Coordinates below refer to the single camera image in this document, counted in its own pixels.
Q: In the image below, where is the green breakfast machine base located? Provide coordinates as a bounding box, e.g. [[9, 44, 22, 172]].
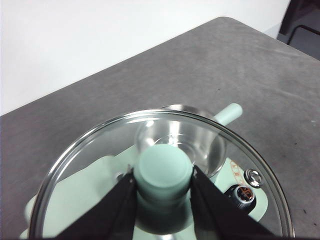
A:
[[214, 154, 270, 223]]

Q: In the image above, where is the glass lid with green knob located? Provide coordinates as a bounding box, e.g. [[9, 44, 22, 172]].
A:
[[29, 108, 296, 240]]

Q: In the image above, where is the black metal frame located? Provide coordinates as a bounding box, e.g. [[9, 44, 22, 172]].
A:
[[276, 0, 320, 60]]

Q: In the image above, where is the silver control knob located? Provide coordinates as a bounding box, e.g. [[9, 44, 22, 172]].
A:
[[231, 184, 254, 209]]

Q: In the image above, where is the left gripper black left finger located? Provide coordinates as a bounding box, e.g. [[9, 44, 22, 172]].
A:
[[56, 171, 139, 240]]

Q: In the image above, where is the green pot with handle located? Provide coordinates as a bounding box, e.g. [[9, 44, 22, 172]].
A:
[[133, 103, 244, 181]]

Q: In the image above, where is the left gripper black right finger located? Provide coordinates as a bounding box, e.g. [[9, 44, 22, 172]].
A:
[[189, 165, 284, 240]]

